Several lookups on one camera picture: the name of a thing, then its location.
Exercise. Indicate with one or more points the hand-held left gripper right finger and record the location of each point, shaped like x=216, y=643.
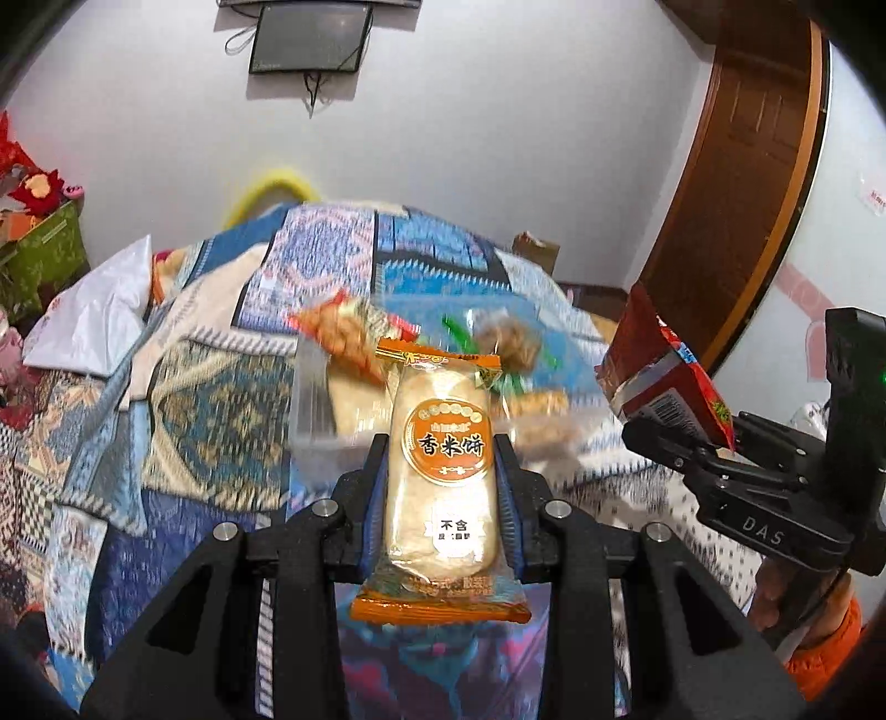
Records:
x=516, y=505

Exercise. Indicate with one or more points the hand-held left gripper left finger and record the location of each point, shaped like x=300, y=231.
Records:
x=367, y=498

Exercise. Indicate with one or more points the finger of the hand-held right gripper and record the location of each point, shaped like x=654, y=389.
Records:
x=664, y=436
x=758, y=433

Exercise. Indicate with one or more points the orange rice cracker packet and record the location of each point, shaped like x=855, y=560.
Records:
x=443, y=450

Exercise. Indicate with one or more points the red snack packet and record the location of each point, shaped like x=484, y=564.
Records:
x=644, y=346

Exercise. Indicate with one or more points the clear plastic storage box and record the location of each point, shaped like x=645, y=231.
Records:
x=311, y=422

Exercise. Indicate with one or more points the clear biscuit packet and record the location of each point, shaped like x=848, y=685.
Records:
x=547, y=415

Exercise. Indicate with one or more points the green-edged clear snack packet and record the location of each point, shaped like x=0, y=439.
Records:
x=516, y=343

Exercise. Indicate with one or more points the orange peanut snack packet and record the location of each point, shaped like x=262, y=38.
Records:
x=346, y=332

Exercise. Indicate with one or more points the person's right forearm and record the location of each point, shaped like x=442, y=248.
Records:
x=830, y=664

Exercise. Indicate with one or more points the person's right hand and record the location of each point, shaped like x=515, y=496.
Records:
x=767, y=592

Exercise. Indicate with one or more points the patchwork blanket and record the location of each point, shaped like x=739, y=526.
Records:
x=207, y=415

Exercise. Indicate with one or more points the white wardrobe sliding door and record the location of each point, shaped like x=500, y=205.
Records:
x=851, y=242

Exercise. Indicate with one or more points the cardboard box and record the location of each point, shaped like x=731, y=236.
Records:
x=536, y=253

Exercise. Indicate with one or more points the brown wooden door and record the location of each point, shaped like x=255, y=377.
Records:
x=740, y=173

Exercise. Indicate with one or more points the small paper notice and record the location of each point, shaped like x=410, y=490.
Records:
x=875, y=194

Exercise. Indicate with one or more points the yellow foam tube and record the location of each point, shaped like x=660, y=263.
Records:
x=273, y=190

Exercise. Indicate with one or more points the white plastic bag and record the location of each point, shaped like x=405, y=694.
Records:
x=97, y=311

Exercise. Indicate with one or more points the green patterned bag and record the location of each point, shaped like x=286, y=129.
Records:
x=45, y=253

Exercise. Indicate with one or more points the small black wall monitor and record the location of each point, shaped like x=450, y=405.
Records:
x=308, y=34

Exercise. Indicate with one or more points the wall-mounted black television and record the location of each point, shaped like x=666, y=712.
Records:
x=318, y=2

